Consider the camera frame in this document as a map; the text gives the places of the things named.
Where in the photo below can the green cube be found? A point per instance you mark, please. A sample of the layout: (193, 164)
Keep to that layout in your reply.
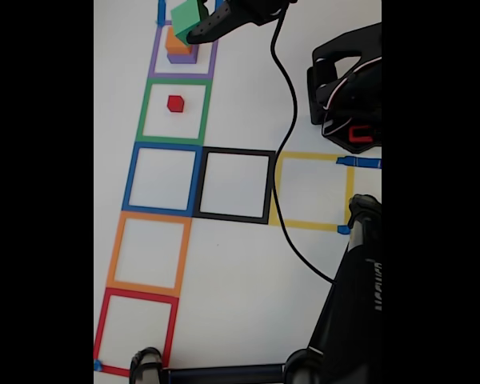
(184, 18)

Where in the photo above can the small red cube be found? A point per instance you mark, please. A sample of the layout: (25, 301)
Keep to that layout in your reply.
(175, 103)

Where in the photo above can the orange cube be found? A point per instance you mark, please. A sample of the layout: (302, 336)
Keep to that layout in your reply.
(176, 46)

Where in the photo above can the purple square block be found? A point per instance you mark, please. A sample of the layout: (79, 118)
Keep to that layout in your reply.
(184, 59)

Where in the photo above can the twisted blue tape strip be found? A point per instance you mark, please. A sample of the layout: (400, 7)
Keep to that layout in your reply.
(161, 12)

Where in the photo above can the long blue tape strip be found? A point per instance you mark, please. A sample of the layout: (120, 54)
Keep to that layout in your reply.
(364, 162)

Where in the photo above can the small blue tape piece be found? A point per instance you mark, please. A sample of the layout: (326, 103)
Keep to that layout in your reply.
(98, 365)
(343, 230)

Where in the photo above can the black tripod stand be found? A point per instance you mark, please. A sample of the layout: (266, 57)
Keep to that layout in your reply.
(344, 320)

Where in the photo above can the red square frame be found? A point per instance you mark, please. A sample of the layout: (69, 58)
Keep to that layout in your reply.
(100, 332)

